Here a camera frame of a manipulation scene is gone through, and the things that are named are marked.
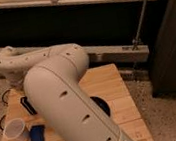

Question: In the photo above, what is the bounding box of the metal pole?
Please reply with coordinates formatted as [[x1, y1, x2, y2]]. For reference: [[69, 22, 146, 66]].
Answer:
[[132, 0, 148, 50]]

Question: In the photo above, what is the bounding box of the dark cabinet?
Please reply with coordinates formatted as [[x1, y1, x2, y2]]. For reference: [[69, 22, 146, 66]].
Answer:
[[137, 0, 176, 101]]

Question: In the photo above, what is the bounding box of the black bowl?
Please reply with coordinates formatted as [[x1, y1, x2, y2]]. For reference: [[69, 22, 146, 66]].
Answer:
[[91, 96, 111, 116]]

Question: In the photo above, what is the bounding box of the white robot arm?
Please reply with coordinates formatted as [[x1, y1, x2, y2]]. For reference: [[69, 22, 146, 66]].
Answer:
[[0, 43, 133, 141]]

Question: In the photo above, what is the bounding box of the black cable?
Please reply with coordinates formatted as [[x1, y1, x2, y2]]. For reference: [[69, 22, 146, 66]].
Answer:
[[0, 88, 18, 132]]

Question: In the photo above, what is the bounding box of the white paper cup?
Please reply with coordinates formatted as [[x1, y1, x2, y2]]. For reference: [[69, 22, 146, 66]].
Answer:
[[3, 118, 30, 141]]

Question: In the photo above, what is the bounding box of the blue sponge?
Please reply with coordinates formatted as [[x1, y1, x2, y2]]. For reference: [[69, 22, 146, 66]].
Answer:
[[29, 124, 45, 141]]

